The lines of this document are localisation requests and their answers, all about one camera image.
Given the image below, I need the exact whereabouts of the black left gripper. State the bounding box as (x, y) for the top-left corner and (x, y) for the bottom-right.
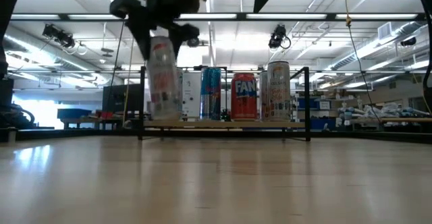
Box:
(109, 0), (210, 61)

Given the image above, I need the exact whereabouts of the white Celsius Peach Vibe can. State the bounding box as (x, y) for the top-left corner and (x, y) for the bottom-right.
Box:
(146, 36), (183, 121)

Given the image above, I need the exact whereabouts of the silver blue Red Bull can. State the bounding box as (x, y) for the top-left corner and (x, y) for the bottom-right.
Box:
(200, 66), (223, 121)

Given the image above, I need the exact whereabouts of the white Celsius Tropical Vibe can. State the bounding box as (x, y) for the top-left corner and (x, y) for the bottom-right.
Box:
(267, 61), (292, 122)
(259, 70), (270, 122)

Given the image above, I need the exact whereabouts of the orange Fanta can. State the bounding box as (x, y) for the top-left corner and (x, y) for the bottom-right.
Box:
(230, 72), (258, 122)

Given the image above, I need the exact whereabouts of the white panel box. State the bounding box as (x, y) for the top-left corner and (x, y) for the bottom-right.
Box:
(182, 71), (203, 119)

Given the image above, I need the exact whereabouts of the black cabinet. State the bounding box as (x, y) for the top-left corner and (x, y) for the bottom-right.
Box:
(102, 84), (141, 113)

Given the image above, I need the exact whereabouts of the wooden workbench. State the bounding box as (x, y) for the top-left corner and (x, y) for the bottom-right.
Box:
(60, 117), (139, 130)
(377, 115), (432, 134)

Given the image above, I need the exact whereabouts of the blue storage bin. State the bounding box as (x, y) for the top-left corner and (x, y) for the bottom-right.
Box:
(296, 97), (320, 110)
(310, 117), (328, 130)
(56, 108), (92, 119)

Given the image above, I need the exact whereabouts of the black ceiling speaker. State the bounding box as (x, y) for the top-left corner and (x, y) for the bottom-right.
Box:
(400, 36), (418, 47)

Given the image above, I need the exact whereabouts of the pile of white items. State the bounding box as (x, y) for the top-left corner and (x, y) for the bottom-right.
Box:
(337, 102), (432, 119)

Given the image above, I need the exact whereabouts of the black hanging cable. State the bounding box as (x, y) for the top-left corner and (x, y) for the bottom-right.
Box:
(347, 24), (384, 125)
(103, 16), (126, 125)

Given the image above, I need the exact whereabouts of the yellow hanging cord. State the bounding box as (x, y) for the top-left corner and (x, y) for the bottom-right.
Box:
(342, 0), (354, 28)

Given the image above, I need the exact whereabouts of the wooden shelf with black frame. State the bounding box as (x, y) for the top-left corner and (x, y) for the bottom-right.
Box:
(137, 65), (312, 142)

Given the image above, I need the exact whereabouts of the black equipment with curved hose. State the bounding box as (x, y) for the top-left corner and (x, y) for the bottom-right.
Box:
(0, 78), (36, 130)

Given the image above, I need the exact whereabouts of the black aluminium table frame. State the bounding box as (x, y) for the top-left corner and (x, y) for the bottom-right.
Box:
(0, 12), (432, 144)

